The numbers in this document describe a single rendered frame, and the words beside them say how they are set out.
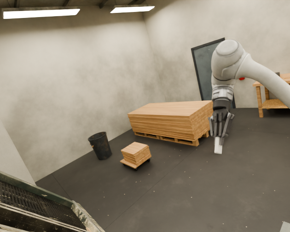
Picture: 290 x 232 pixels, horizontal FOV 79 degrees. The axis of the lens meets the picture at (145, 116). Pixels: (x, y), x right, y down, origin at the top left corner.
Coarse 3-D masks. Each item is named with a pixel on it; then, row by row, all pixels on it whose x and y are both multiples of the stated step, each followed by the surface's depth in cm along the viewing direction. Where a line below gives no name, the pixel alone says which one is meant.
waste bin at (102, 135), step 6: (102, 132) 503; (90, 138) 492; (96, 138) 506; (102, 138) 467; (90, 144) 480; (96, 144) 464; (102, 144) 469; (108, 144) 487; (96, 150) 472; (102, 150) 472; (108, 150) 484; (102, 156) 477; (108, 156) 484
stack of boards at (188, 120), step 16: (144, 112) 522; (160, 112) 472; (176, 112) 430; (192, 112) 395; (208, 112) 429; (144, 128) 533; (160, 128) 474; (176, 128) 426; (192, 128) 391; (208, 128) 432; (192, 144) 415
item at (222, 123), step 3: (219, 114) 78; (219, 117) 78; (219, 120) 77; (222, 120) 77; (222, 123) 76; (222, 126) 76; (219, 129) 76; (222, 129) 76; (219, 132) 76; (222, 132) 75; (219, 135) 75
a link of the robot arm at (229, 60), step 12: (216, 48) 66; (228, 48) 62; (240, 48) 62; (216, 60) 66; (228, 60) 63; (240, 60) 64; (252, 60) 65; (216, 72) 72; (228, 72) 67; (240, 72) 65; (252, 72) 64; (264, 72) 63; (264, 84) 65; (276, 84) 63; (288, 84) 64; (276, 96) 67; (288, 96) 64
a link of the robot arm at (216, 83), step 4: (212, 76) 80; (212, 80) 82; (216, 80) 78; (220, 80) 76; (224, 80) 76; (228, 80) 75; (232, 80) 76; (212, 84) 84; (216, 84) 80; (220, 84) 79; (224, 84) 78; (228, 84) 78; (232, 84) 79; (232, 88) 79
